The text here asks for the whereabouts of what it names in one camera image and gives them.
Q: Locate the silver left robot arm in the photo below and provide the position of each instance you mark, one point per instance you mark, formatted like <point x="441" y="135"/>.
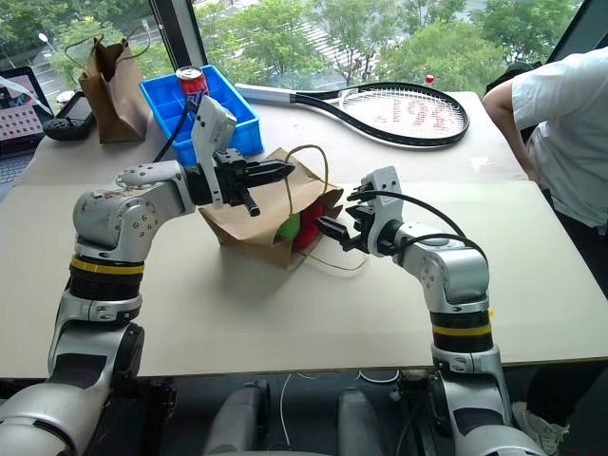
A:
<point x="119" y="214"/>

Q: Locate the red soda can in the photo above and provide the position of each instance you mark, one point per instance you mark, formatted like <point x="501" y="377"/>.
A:
<point x="190" y="85"/>

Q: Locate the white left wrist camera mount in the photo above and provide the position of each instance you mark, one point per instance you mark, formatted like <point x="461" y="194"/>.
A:
<point x="209" y="128"/>

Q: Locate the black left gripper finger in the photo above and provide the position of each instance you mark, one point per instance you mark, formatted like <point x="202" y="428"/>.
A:
<point x="271" y="172"/>
<point x="249" y="202"/>

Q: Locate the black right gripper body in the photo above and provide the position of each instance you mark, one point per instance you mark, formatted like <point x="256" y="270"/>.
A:
<point x="363" y="230"/>

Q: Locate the green and red fruit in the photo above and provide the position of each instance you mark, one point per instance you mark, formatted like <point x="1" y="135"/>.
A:
<point x="309" y="228"/>

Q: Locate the open laptop computer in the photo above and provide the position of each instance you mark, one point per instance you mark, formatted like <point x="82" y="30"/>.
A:
<point x="19" y="119"/>

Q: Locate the person's bare forearm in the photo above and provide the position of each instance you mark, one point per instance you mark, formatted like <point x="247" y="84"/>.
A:
<point x="503" y="114"/>

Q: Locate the brown paper bag standing upright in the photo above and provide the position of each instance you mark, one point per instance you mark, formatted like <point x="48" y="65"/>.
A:
<point x="114" y="109"/>

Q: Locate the white sneaker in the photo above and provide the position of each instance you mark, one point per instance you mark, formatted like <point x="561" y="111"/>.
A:
<point x="539" y="427"/>

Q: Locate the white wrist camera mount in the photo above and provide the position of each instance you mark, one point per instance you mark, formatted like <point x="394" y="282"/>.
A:
<point x="385" y="190"/>
<point x="209" y="128"/>

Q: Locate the grey rounded robot leg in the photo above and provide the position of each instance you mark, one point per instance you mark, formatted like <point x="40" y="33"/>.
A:
<point x="361" y="420"/>
<point x="237" y="418"/>

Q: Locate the green plush toy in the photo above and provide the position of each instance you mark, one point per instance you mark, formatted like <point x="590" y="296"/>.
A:
<point x="289" y="227"/>

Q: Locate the black window frame post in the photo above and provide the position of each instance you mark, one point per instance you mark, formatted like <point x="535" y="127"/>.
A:
<point x="176" y="33"/>
<point x="577" y="24"/>

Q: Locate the black and white tennis racket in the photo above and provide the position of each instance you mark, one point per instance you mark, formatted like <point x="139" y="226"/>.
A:
<point x="266" y="93"/>

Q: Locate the person in white shirt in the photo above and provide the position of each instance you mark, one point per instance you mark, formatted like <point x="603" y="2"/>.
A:
<point x="570" y="133"/>

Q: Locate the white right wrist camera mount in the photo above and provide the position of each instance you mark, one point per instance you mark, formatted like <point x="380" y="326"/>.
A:
<point x="385" y="190"/>

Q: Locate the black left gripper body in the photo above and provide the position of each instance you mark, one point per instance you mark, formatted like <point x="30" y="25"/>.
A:
<point x="230" y="176"/>

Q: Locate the red bottle cap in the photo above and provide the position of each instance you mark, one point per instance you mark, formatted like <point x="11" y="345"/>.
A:
<point x="430" y="78"/>

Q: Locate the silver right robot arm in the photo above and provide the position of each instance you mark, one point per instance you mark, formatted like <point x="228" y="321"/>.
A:
<point x="456" y="275"/>

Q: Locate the blue plastic compartment bin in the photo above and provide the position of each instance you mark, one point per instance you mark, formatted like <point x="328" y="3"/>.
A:
<point x="247" y="128"/>

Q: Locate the brown paper bag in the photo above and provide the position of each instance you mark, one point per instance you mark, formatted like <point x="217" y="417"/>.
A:
<point x="256" y="223"/>
<point x="114" y="109"/>

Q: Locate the black handheld game console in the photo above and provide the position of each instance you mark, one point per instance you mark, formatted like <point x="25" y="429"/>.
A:
<point x="71" y="119"/>

